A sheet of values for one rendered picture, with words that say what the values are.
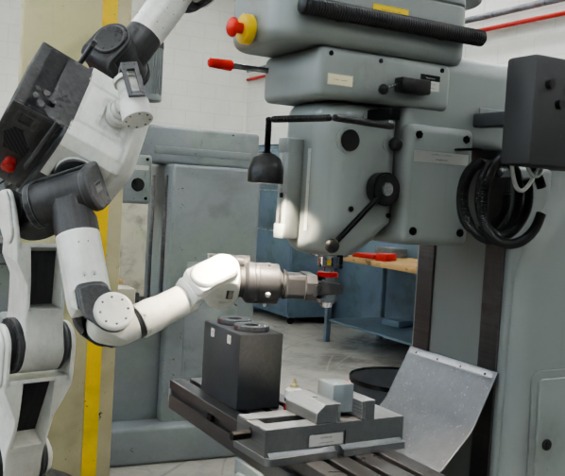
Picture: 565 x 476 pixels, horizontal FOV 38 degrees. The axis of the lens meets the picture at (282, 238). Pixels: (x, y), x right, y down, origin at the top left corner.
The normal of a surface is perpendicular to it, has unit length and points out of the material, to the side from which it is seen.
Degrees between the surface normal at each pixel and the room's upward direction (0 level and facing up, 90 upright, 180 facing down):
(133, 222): 90
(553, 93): 90
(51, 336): 81
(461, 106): 90
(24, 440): 27
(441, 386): 63
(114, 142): 58
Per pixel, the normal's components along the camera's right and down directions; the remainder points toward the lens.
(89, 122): 0.58, -0.46
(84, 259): 0.36, -0.37
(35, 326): 0.65, -0.07
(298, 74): -0.88, -0.03
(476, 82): 0.48, 0.07
